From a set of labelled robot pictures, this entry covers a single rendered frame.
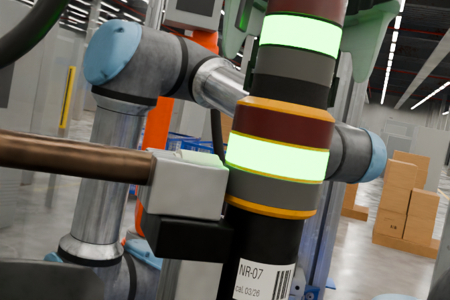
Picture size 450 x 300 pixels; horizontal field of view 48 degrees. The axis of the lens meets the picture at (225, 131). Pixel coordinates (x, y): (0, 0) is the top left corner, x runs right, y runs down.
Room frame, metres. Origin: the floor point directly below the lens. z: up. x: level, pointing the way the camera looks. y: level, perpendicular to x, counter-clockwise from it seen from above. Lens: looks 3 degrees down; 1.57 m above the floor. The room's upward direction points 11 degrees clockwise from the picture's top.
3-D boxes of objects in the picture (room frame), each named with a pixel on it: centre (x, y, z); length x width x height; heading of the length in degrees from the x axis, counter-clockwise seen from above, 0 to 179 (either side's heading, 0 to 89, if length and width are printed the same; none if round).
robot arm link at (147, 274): (0.99, 0.10, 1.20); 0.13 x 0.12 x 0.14; 130
